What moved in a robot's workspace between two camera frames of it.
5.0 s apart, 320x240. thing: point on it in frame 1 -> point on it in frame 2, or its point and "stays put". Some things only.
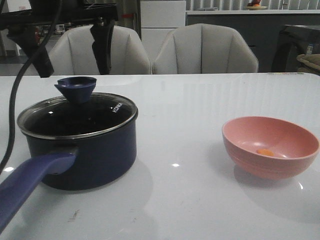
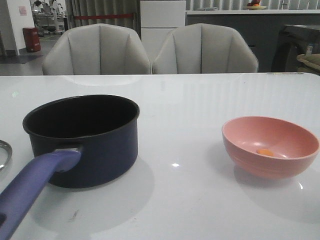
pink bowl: x=270 y=148 stays put
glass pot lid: x=77 y=112 -> x=6 y=154
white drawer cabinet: x=158 y=18 stays put
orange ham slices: x=265 y=152 stays put
